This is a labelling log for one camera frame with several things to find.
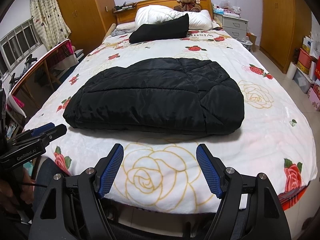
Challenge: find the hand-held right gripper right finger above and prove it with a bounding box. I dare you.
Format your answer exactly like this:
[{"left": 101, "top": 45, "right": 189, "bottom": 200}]
[{"left": 196, "top": 143, "right": 292, "bottom": 240}]

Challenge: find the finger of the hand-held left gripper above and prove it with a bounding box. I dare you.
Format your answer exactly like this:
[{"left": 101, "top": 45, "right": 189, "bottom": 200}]
[
  {"left": 37, "top": 124, "right": 67, "bottom": 144},
  {"left": 10, "top": 122, "right": 56, "bottom": 142}
]

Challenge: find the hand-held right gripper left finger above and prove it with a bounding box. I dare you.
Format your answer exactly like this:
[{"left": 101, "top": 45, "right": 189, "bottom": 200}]
[{"left": 30, "top": 143, "right": 125, "bottom": 240}]

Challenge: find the black puffer jacket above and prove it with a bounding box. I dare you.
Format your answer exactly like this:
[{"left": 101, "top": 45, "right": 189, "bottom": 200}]
[{"left": 62, "top": 57, "right": 245, "bottom": 136}]

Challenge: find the person's left hand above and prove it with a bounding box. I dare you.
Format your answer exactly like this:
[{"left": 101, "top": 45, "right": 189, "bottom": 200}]
[{"left": 0, "top": 170, "right": 35, "bottom": 213}]

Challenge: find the person's leg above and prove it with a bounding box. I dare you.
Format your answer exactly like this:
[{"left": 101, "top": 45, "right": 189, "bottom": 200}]
[{"left": 32, "top": 159, "right": 66, "bottom": 189}]

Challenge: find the wooden desk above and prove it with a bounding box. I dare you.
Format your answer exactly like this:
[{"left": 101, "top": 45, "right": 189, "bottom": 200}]
[{"left": 7, "top": 39, "right": 79, "bottom": 120}]

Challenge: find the white floral blanket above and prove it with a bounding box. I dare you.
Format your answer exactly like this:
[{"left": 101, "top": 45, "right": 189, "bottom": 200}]
[{"left": 22, "top": 29, "right": 314, "bottom": 212}]

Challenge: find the plaid cloth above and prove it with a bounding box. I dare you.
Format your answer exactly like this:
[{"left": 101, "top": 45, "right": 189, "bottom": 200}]
[{"left": 49, "top": 41, "right": 79, "bottom": 69}]

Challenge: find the window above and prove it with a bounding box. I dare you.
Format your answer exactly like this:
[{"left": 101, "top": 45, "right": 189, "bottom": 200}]
[{"left": 0, "top": 19, "right": 45, "bottom": 77}]

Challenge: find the patterned curtain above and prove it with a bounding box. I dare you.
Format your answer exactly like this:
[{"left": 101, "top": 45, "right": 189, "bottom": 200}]
[{"left": 29, "top": 0, "right": 72, "bottom": 47}]

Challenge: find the wooden wardrobe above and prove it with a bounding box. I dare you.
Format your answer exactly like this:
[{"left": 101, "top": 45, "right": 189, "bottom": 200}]
[
  {"left": 260, "top": 0, "right": 313, "bottom": 73},
  {"left": 52, "top": 0, "right": 116, "bottom": 52}
]

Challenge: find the flat white pillow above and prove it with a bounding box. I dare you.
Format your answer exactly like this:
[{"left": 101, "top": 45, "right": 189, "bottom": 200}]
[{"left": 116, "top": 22, "right": 137, "bottom": 32}]

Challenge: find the white paper roll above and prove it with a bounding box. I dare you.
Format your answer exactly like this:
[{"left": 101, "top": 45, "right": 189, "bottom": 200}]
[{"left": 286, "top": 61, "right": 298, "bottom": 80}]

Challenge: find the headboard shelf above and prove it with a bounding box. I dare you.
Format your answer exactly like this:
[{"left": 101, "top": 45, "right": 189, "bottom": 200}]
[{"left": 112, "top": 2, "right": 137, "bottom": 13}]

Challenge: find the black pillow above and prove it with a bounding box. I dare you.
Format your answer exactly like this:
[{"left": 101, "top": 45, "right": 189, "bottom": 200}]
[{"left": 129, "top": 13, "right": 190, "bottom": 43}]

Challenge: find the pile of boxes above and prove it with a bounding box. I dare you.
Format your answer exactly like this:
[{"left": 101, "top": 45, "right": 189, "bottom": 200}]
[{"left": 286, "top": 36, "right": 320, "bottom": 112}]

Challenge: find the grey drawer cabinet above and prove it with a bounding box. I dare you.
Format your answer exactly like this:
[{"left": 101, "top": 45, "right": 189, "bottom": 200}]
[{"left": 221, "top": 14, "right": 249, "bottom": 40}]

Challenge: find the wooden headboard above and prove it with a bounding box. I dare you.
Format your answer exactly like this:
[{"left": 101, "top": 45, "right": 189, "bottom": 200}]
[{"left": 115, "top": 0, "right": 213, "bottom": 24}]

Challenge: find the brown teddy bear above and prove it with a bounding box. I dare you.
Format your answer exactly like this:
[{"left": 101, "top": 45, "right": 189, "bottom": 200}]
[{"left": 174, "top": 0, "right": 201, "bottom": 13}]

